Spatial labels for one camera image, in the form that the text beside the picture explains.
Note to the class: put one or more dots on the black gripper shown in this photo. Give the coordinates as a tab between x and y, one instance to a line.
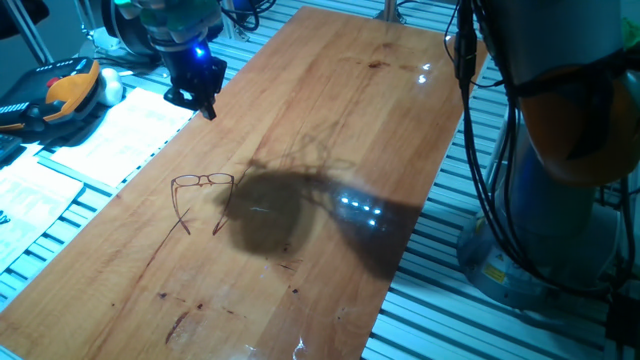
192	70

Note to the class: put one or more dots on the red-framed glasses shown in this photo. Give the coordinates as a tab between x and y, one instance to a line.
173	197

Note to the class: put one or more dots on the forearm in dark sleeve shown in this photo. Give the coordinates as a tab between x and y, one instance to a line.
22	15

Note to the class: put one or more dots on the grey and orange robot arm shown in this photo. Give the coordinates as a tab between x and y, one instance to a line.
550	150

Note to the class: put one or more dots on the black-framed glasses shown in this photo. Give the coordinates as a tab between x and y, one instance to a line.
4	218

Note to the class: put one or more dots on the white printed paper sheet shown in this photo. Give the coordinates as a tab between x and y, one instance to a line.
125	135
35	200

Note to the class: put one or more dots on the white computer mouse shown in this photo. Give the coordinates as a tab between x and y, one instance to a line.
111	87

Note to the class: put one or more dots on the black filament spool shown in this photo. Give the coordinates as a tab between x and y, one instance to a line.
127	30

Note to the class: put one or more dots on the glossy wooden board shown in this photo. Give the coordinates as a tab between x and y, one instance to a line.
300	125

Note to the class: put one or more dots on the orange and black teach pendant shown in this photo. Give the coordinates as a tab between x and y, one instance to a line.
65	95

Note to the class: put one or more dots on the grey diagonal bar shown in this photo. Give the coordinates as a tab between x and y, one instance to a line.
27	35

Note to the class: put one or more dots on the black keyboard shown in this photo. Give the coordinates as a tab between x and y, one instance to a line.
7	147

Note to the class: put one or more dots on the green cloth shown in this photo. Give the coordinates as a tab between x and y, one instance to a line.
631	32

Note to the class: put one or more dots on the aluminium frame post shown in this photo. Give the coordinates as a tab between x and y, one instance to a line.
390	7

